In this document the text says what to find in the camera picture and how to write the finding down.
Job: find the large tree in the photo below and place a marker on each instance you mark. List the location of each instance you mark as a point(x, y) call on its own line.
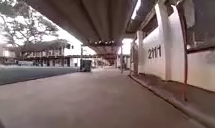
point(21, 23)

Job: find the concrete kerb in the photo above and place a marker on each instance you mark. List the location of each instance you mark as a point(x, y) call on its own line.
point(168, 100)

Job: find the overhead concrete canopy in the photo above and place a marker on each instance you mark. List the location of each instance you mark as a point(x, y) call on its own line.
point(95, 16)

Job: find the grey concrete path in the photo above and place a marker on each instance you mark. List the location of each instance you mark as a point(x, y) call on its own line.
point(95, 100)

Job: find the white building with black numerals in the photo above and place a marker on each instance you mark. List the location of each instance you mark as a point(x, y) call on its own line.
point(158, 65)

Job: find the dark flat ground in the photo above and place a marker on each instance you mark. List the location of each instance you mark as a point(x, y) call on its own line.
point(21, 75)

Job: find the brown dirt strip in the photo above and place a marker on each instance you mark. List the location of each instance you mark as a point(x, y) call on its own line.
point(171, 89)

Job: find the two-storey building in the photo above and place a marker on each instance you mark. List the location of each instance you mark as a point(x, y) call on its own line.
point(45, 53)

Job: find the pole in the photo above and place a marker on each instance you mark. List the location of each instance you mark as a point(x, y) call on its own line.
point(121, 58)

